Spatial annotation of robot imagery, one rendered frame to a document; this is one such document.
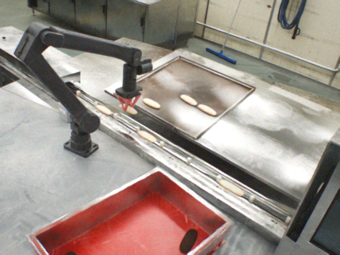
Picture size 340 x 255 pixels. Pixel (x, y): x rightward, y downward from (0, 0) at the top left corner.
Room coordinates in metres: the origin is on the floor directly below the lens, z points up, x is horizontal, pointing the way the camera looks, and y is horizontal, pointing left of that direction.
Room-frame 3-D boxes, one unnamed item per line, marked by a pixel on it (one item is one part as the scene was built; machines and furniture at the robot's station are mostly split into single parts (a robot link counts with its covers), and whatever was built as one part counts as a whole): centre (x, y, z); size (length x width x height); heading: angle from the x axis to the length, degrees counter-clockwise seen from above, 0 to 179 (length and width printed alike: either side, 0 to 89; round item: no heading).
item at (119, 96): (1.18, 0.20, 0.97); 0.07 x 0.07 x 0.09; 54
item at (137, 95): (1.19, 0.19, 0.97); 0.07 x 0.07 x 0.09; 54
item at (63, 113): (1.22, 0.47, 0.84); 0.08 x 0.08 x 0.11; 54
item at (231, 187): (0.86, -0.24, 0.86); 0.10 x 0.04 x 0.01; 54
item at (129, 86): (1.18, 0.20, 1.04); 0.10 x 0.07 x 0.07; 144
